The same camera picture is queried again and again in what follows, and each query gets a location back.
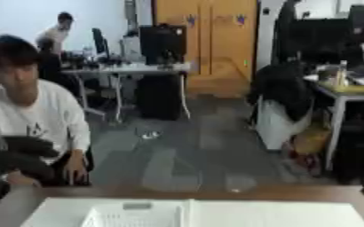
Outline large black computer monitor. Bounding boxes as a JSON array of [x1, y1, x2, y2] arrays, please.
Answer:
[[137, 24, 188, 67]]

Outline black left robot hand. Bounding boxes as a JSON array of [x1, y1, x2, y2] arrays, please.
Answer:
[[0, 135, 61, 183]]

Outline seated person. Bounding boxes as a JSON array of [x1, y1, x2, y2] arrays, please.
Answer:
[[0, 34, 95, 187]]

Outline black cabinet under desk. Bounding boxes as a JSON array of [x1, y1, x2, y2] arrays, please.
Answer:
[[137, 74, 186, 121]]

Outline standing person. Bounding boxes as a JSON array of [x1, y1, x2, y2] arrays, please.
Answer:
[[34, 12, 76, 55]]

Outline small black computer monitor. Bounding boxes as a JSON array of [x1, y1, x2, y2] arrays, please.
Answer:
[[90, 27, 113, 58]]

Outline yellow bag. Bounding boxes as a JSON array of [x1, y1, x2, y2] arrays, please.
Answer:
[[292, 123, 333, 155]]

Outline grey desk with clutter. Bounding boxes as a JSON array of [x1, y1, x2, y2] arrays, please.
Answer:
[[301, 72, 364, 172]]

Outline white office desk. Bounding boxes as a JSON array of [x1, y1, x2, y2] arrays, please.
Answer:
[[59, 62, 194, 122]]

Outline white plastic basket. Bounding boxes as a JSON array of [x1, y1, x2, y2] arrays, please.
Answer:
[[79, 201, 186, 227]]

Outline black monitors on grey desk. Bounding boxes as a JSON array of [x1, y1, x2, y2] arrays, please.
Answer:
[[270, 4, 364, 67]]

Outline clear plastic bottle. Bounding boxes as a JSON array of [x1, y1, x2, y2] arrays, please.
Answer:
[[334, 59, 350, 89]]

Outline orange wooden cupboard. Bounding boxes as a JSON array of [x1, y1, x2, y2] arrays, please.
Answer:
[[152, 0, 260, 99]]

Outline white chair with black jacket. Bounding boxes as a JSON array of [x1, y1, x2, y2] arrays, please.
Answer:
[[245, 62, 318, 151]]

